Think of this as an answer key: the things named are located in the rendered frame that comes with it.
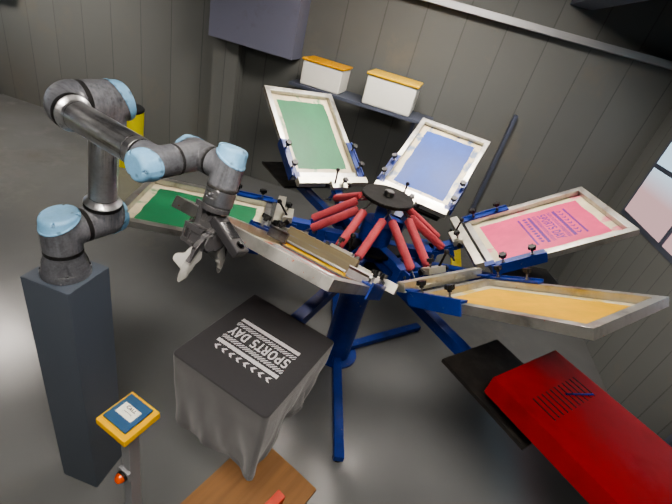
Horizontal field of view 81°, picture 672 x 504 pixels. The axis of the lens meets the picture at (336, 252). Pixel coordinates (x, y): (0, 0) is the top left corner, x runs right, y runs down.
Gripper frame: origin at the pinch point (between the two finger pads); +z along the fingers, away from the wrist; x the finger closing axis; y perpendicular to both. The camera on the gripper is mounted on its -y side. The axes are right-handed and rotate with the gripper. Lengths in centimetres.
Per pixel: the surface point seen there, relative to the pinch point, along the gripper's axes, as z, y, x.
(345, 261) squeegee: -1, -13, -74
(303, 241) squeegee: 0, 8, -74
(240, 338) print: 42, 8, -48
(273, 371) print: 43, -12, -44
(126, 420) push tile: 55, 10, 1
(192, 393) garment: 62, 11, -31
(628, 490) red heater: 21, -133, -63
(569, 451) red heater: 20, -114, -65
